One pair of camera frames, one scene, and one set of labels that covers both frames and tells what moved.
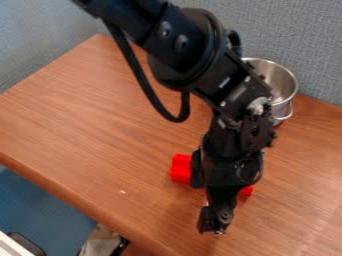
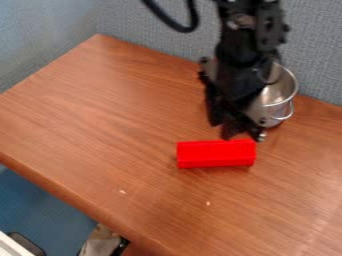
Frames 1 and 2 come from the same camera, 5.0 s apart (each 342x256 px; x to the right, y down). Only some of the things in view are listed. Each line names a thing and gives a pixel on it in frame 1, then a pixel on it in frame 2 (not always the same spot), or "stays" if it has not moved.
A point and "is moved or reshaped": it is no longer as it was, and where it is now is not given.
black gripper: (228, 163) → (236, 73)
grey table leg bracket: (105, 242) stays
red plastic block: (181, 171) is moved or reshaped
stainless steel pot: (281, 84) stays
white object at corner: (10, 247) stays
